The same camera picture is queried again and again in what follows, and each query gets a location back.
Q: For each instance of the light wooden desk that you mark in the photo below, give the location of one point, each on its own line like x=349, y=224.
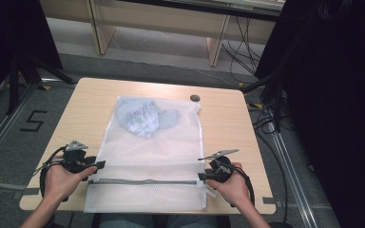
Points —
x=158, y=25

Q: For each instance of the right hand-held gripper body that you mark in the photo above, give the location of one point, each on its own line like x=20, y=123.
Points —
x=219, y=164

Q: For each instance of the pale printed garment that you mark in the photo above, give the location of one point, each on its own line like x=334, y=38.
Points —
x=144, y=117

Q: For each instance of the person's left hand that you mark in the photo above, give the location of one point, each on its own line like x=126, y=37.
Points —
x=64, y=180

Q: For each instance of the wooden table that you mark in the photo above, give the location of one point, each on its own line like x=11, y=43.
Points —
x=228, y=126

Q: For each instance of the white mesh laundry bag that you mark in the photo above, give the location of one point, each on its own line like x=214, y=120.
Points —
x=149, y=158

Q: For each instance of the person's legs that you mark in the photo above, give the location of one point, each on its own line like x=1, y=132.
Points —
x=158, y=220

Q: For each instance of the aluminium floor rail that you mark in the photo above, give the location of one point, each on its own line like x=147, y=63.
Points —
x=3, y=126
x=293, y=177

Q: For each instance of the black tripod stand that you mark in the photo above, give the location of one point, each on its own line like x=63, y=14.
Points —
x=271, y=95
x=25, y=76

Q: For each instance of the black curtain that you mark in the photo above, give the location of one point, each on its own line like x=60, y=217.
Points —
x=329, y=104
x=15, y=41

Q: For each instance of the person's right hand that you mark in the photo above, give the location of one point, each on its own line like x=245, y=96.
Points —
x=230, y=186

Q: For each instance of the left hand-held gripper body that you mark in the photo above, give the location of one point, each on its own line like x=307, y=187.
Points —
x=73, y=155

